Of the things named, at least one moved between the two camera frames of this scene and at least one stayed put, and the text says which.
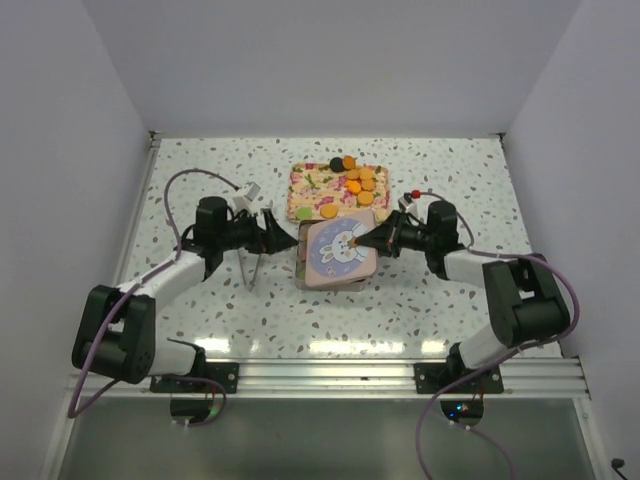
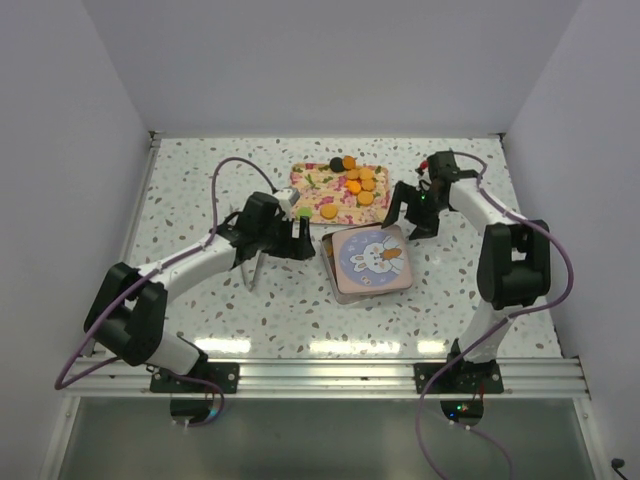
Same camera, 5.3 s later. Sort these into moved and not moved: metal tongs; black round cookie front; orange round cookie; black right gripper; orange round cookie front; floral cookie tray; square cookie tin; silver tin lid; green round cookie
Moved: square cookie tin; black right gripper; silver tin lid
Not moved: green round cookie; floral cookie tray; orange round cookie front; orange round cookie; metal tongs; black round cookie front
